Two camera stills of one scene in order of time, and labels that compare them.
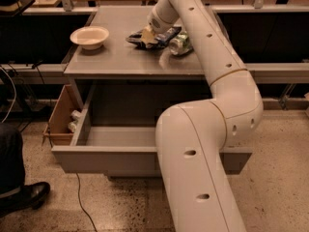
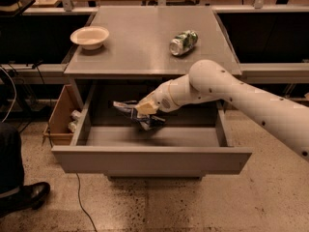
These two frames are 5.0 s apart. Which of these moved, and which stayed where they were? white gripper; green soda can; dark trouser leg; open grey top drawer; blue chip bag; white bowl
Moved: blue chip bag; white gripper
Stayed: white bowl; dark trouser leg; open grey top drawer; green soda can
